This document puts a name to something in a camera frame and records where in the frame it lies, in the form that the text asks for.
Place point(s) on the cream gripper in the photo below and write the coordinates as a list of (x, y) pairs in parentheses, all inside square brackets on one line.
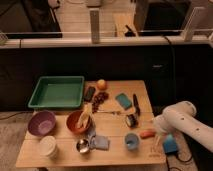
[(158, 138)]

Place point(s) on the orange-red pepper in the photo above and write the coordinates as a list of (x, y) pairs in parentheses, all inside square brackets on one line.
[(147, 134)]

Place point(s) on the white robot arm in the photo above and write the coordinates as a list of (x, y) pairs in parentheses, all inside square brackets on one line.
[(181, 117)]

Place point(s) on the blue plastic cup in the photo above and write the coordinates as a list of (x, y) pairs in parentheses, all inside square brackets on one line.
[(131, 141)]

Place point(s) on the small steel cup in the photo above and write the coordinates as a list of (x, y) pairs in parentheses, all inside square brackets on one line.
[(83, 146)]

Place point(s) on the white plastic cup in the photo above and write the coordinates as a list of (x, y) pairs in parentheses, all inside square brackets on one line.
[(48, 146)]

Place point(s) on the black tape roll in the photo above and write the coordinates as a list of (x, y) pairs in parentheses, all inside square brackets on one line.
[(131, 121)]

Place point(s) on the teal sponge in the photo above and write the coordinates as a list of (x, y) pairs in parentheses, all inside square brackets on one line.
[(124, 101)]

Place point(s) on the blue-grey cloth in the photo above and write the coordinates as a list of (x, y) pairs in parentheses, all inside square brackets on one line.
[(97, 141)]

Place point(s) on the dark red grapes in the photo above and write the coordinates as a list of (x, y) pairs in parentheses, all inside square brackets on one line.
[(99, 99)]

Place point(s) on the orange fruit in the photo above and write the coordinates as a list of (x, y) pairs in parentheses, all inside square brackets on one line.
[(101, 84)]

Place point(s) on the cream spatula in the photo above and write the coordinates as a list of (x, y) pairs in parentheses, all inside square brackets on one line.
[(85, 115)]

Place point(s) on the black rectangular object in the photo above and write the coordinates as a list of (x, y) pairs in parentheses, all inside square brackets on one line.
[(89, 94)]

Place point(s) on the orange-brown bowl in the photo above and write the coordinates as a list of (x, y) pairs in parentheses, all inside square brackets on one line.
[(72, 121)]

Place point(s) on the green plastic tray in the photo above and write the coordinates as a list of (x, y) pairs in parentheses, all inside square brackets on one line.
[(64, 92)]

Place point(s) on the purple plastic bowl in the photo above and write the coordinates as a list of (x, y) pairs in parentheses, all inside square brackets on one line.
[(42, 123)]

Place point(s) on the black-handled knife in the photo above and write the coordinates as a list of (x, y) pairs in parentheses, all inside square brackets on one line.
[(136, 105)]

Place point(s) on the grey slanted post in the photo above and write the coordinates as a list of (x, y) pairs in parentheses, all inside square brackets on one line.
[(193, 21)]

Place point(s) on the grey upright post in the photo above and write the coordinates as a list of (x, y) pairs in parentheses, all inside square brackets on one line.
[(95, 29)]

